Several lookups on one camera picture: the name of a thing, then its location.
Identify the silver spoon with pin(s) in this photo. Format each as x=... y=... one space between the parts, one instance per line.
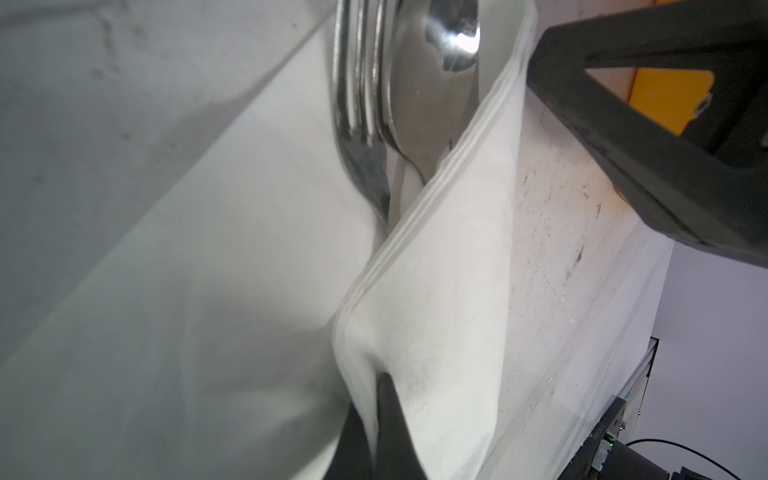
x=430 y=79

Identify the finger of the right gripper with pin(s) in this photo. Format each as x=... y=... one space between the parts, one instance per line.
x=706 y=188

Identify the white paper napkin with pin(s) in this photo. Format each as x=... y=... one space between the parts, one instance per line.
x=228 y=333

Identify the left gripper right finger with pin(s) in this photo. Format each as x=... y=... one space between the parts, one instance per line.
x=396 y=458

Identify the yellow plastic tray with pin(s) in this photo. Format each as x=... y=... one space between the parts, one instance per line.
x=670 y=97

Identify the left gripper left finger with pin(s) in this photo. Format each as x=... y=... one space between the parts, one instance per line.
x=352 y=457

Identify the silver fork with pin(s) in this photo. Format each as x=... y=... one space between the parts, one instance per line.
x=356 y=69

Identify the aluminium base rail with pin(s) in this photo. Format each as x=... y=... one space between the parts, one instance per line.
x=607 y=452

